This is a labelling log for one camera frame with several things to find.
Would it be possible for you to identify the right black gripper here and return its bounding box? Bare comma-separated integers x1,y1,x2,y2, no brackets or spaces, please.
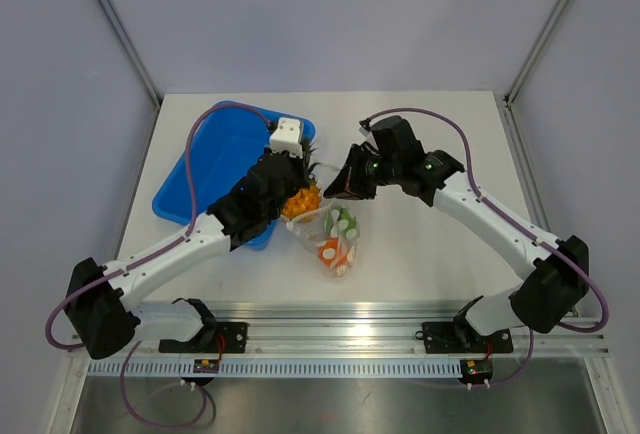
325,144,402,201

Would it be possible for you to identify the toy pineapple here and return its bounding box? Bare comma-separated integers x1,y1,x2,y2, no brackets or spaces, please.
281,137,322,221

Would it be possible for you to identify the green toy ball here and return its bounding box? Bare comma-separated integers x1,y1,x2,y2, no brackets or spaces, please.
324,206,359,240

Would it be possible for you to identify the clear zip top bag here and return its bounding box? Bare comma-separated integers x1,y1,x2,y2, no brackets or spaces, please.
284,158,364,283

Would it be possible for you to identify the orange toy fruit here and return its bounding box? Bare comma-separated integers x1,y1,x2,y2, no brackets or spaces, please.
316,237,355,270

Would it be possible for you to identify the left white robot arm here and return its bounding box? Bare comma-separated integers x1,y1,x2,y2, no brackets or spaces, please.
64,149,309,360

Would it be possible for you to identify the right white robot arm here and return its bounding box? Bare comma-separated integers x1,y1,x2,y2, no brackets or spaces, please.
324,143,589,351

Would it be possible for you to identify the blue plastic bin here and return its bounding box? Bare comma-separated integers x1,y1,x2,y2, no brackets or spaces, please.
152,100,295,226

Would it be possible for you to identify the left small circuit board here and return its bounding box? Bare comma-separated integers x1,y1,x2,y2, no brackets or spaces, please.
193,359,220,374

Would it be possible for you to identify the small circuit board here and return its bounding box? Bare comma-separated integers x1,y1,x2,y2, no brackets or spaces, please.
460,358,494,385
193,359,220,374

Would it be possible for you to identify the right small circuit board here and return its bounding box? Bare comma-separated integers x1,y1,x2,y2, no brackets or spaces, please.
460,358,494,385

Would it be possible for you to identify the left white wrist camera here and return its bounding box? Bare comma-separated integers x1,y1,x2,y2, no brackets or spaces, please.
269,117,303,159

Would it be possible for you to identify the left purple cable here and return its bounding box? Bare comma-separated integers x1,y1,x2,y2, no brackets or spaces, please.
45,101,274,429

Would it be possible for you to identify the aluminium rail frame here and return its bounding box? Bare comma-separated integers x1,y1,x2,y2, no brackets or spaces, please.
67,301,611,358

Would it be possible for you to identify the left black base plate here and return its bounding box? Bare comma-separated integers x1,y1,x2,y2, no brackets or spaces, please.
158,322,248,354

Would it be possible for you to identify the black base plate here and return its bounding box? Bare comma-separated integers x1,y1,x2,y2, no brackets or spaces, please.
414,321,514,355
158,322,248,354

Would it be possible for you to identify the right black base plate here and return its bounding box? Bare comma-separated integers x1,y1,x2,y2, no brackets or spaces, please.
414,321,514,355

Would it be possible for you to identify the white slotted cable duct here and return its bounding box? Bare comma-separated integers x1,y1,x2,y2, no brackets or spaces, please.
88,357,461,379

